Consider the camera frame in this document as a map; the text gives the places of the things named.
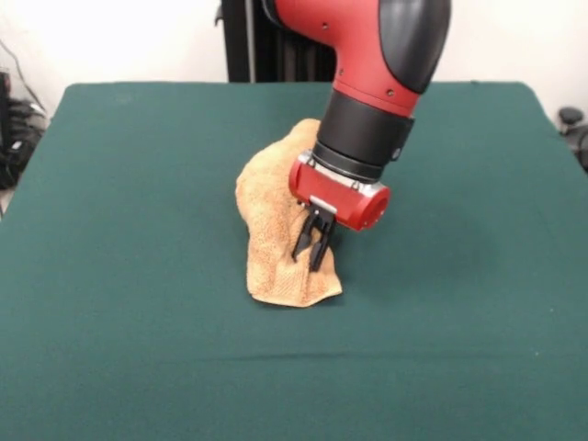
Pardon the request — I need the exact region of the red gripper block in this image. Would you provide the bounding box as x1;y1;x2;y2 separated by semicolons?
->
288;152;392;272

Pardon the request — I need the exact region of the tan terry towel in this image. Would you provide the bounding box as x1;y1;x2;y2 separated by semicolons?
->
234;118;344;309

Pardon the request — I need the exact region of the black equipment pile with cables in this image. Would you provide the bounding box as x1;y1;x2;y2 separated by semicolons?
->
0;68;47;190

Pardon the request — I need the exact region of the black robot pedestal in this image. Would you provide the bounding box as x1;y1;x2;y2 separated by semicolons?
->
219;0;336;84

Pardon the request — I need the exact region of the black round chair base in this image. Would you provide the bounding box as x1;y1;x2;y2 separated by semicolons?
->
558;106;588;174

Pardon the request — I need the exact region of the dark green table cloth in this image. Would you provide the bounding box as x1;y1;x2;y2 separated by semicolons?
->
0;81;588;441

